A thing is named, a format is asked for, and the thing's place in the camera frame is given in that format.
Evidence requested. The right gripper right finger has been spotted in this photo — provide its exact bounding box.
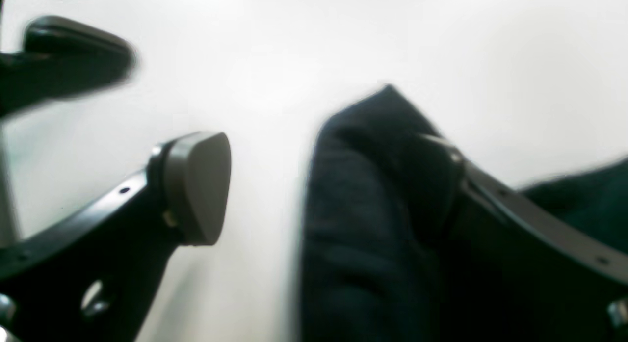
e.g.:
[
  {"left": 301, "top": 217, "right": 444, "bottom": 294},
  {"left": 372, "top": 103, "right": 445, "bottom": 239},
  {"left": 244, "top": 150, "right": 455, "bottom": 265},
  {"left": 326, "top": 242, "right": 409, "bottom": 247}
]
[{"left": 418, "top": 135, "right": 627, "bottom": 342}]

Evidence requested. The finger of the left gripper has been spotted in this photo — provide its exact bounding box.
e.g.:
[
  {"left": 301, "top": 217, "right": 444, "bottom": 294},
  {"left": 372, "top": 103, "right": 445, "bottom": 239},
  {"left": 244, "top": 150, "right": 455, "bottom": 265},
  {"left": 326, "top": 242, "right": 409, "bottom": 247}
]
[{"left": 0, "top": 16, "right": 135, "bottom": 118}]

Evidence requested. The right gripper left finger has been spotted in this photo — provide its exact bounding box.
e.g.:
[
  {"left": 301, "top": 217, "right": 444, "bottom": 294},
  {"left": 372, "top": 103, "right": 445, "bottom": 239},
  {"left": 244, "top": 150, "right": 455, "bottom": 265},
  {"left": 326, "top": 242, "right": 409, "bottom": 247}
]
[{"left": 0, "top": 132, "right": 231, "bottom": 342}]

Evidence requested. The black T-shirt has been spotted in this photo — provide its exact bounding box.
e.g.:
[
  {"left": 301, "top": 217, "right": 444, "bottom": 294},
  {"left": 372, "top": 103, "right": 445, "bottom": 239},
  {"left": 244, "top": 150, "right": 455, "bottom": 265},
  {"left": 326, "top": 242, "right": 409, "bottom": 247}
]
[{"left": 298, "top": 84, "right": 627, "bottom": 342}]

